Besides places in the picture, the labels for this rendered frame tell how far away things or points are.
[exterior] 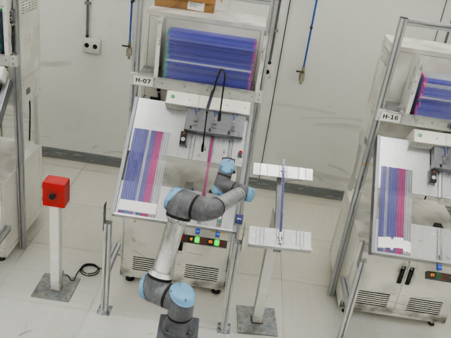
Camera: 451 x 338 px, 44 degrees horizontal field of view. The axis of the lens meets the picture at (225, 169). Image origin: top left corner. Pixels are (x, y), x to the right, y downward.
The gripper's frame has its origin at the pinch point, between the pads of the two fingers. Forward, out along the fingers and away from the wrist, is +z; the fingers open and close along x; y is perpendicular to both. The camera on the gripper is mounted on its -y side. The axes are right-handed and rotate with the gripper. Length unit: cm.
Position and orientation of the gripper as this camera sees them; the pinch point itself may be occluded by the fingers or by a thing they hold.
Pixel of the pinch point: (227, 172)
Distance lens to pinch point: 313.6
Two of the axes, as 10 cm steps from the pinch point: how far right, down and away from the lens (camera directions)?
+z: 0.0, 0.4, 10.0
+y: 1.5, -9.9, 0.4
